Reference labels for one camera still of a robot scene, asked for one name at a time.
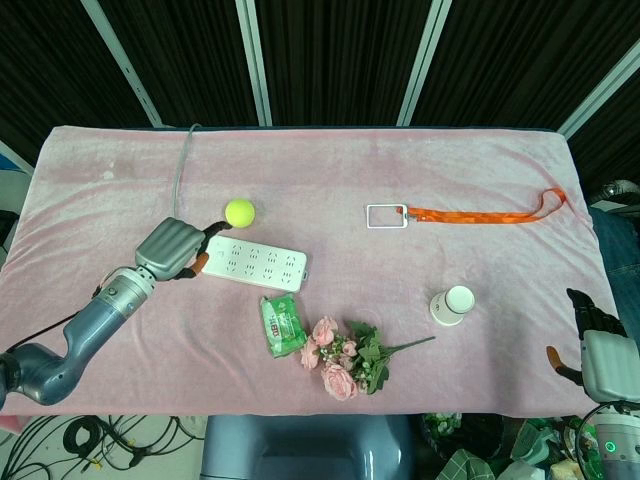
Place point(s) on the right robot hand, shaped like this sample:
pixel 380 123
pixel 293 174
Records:
pixel 605 357

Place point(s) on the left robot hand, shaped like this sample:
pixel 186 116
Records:
pixel 165 247

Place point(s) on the white power strip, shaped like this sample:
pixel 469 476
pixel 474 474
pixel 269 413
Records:
pixel 255 262

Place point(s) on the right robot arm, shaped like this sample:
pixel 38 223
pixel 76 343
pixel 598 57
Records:
pixel 612 440

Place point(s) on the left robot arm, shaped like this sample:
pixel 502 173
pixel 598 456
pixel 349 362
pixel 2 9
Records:
pixel 65 340

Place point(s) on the yellow tennis ball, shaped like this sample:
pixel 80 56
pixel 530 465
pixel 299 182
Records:
pixel 240 212

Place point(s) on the clutter pile with green packaging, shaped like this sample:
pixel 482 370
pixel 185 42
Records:
pixel 510 447

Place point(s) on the green wet wipes pack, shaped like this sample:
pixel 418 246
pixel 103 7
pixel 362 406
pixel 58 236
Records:
pixel 282 325

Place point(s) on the white paper cup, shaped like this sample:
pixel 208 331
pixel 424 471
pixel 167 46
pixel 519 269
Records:
pixel 453 305

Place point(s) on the pink table cloth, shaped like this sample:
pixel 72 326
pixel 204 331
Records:
pixel 320 200

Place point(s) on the pink artificial flower bouquet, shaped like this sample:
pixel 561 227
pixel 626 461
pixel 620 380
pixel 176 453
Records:
pixel 350 357

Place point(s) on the white badge holder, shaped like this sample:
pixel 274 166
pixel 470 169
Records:
pixel 385 216

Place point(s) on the blue-grey robot torso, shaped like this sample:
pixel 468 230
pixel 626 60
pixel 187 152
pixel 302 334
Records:
pixel 305 447

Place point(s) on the white partition frame post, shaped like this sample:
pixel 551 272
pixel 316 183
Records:
pixel 254 60
pixel 600 92
pixel 122 60
pixel 424 60

